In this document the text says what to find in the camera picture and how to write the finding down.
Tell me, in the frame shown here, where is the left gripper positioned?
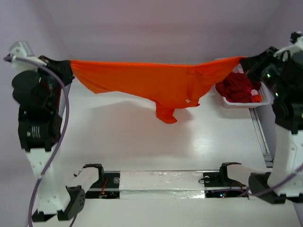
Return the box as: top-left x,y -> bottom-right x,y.
30,54 -> 76,110

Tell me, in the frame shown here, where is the orange t shirt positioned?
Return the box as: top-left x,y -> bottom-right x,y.
71,56 -> 243,123

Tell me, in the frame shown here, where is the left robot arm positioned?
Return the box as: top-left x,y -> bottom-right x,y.
6,56 -> 105,226

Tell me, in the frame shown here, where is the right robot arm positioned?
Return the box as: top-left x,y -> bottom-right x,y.
218,43 -> 303,204

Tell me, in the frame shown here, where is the dark red t shirt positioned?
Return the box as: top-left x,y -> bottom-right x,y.
215,72 -> 262,103

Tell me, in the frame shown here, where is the white plastic basket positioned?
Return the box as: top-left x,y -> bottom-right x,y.
214,64 -> 271,109

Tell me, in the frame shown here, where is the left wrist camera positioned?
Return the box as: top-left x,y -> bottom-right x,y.
9,41 -> 37,72

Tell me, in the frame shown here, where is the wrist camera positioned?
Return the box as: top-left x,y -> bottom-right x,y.
273,30 -> 303,59
9,41 -> 37,72

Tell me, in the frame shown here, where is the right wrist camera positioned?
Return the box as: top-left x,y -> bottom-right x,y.
273,30 -> 303,59

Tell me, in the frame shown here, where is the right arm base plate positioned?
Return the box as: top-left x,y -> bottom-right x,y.
198,172 -> 248,199

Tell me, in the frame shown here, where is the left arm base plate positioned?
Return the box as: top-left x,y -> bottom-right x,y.
75,172 -> 121,199

